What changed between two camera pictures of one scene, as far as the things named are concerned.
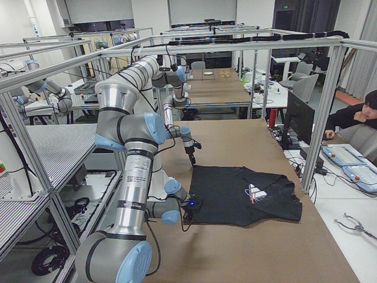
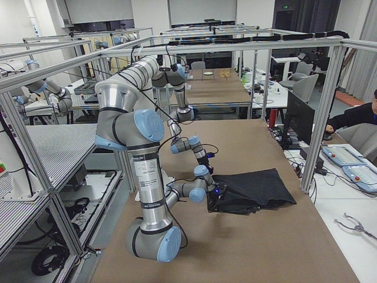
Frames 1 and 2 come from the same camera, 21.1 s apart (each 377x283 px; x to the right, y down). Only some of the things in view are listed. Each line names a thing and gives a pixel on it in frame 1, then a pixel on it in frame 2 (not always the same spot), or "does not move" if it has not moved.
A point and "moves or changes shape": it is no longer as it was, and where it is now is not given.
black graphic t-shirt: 237,196 moves or changes shape
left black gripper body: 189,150 -> 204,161
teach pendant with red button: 342,157 does not move
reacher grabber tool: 359,227 does not move
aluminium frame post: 323,118 does not move
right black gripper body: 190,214 -> 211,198
